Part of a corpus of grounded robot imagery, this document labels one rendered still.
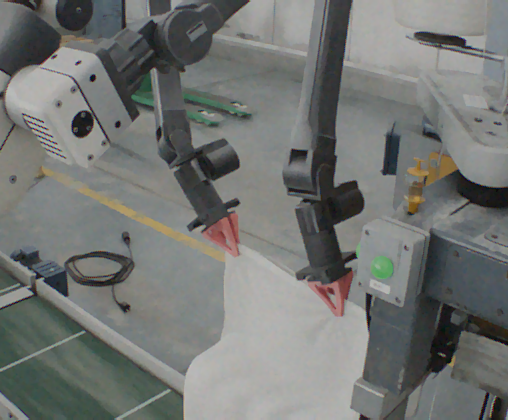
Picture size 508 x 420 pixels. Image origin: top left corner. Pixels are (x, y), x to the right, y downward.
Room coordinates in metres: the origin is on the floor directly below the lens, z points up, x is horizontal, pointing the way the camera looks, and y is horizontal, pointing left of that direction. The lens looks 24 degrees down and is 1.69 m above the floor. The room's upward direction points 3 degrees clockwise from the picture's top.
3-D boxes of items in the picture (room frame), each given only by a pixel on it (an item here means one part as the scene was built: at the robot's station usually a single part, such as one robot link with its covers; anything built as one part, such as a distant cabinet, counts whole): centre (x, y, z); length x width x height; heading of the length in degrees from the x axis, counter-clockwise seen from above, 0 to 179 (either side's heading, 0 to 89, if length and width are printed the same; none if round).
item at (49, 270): (2.33, 0.87, 0.35); 0.30 x 0.15 x 0.15; 50
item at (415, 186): (0.84, -0.20, 1.37); 0.03 x 0.02 x 0.03; 50
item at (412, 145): (1.18, -0.38, 1.23); 0.28 x 0.07 x 0.16; 50
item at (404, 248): (0.79, -0.17, 1.28); 0.08 x 0.05 x 0.09; 50
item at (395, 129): (1.31, -0.28, 1.25); 0.10 x 0.08 x 0.12; 165
